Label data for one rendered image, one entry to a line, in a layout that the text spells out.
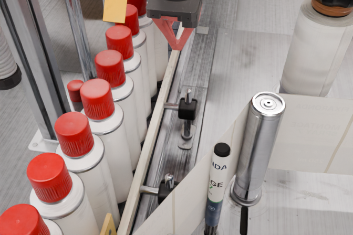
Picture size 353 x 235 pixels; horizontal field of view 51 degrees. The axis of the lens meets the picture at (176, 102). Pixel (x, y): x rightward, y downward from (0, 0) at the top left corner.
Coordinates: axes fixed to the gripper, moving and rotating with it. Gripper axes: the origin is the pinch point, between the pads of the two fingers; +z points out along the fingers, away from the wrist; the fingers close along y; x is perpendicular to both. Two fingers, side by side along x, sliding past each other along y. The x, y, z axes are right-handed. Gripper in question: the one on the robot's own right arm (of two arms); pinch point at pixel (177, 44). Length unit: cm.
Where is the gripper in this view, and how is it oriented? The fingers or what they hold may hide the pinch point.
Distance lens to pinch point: 56.7
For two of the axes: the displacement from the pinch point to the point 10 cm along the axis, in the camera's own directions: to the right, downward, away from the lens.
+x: -9.9, -1.1, 1.2
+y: 1.6, -7.1, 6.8
